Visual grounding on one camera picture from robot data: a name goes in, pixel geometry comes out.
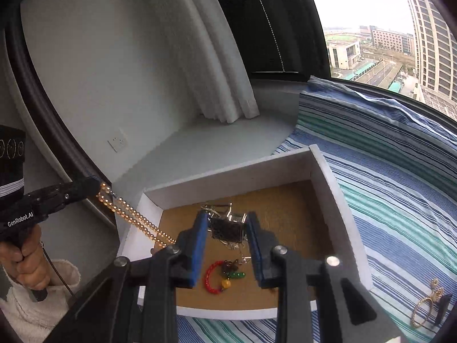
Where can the dark window blind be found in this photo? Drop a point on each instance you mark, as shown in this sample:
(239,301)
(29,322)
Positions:
(285,14)

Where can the low brown building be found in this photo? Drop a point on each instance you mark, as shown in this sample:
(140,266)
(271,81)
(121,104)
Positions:
(391,41)

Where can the gold bangle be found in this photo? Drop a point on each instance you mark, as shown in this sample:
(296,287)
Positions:
(413,317)

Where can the white cardboard box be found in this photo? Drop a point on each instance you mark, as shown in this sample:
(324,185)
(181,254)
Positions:
(296,214)

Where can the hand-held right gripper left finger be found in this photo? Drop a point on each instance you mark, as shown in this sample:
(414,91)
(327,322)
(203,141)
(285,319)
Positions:
(200,250)

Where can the tall grey high-rise building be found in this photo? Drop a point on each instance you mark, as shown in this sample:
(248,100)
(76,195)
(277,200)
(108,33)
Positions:
(435,43)

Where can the dark door frame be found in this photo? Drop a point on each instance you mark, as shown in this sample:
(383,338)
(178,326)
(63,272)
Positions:
(46,107)

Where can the white wall socket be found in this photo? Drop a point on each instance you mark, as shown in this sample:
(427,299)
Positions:
(117,144)

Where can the black hair claw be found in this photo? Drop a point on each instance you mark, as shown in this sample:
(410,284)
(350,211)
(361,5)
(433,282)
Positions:
(443,305)

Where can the blue green striped sheet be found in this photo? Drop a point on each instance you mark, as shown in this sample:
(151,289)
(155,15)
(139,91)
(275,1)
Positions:
(392,203)

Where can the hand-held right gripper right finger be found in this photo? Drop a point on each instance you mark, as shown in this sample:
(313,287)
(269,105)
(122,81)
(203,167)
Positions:
(255,250)

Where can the gold earrings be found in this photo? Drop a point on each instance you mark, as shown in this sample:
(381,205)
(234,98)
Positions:
(436,286)

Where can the person's left hand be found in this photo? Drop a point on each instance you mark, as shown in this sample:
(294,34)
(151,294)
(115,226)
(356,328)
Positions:
(28,260)

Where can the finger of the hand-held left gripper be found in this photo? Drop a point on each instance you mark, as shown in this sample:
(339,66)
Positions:
(78,185)
(59,205)

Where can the white curtain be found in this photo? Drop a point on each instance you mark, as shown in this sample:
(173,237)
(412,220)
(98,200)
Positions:
(214,60)

